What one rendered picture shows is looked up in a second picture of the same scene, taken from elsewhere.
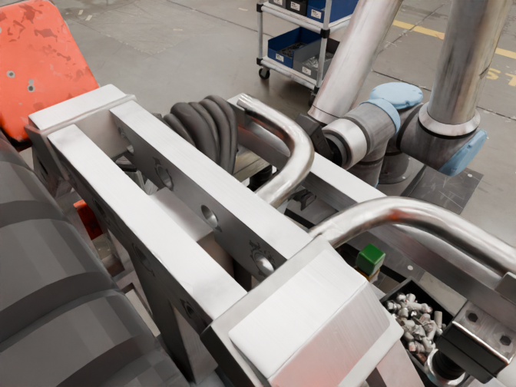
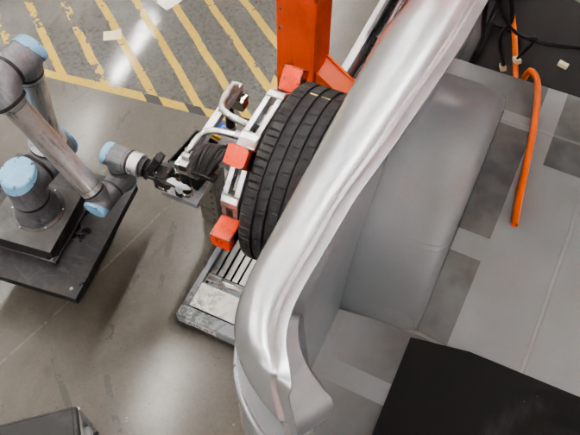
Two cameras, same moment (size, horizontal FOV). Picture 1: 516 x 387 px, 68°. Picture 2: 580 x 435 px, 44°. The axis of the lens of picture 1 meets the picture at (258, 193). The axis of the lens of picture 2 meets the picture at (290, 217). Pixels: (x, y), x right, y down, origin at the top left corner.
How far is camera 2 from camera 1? 2.31 m
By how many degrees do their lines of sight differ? 63
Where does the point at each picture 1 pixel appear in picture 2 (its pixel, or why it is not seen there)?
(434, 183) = not seen: hidden behind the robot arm
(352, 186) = (211, 122)
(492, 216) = not seen: hidden behind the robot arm
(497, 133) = not seen: outside the picture
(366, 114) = (122, 149)
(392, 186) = (66, 195)
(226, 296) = (278, 100)
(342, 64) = (78, 164)
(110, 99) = (245, 132)
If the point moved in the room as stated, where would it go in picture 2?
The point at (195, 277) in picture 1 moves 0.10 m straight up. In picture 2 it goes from (277, 104) to (277, 83)
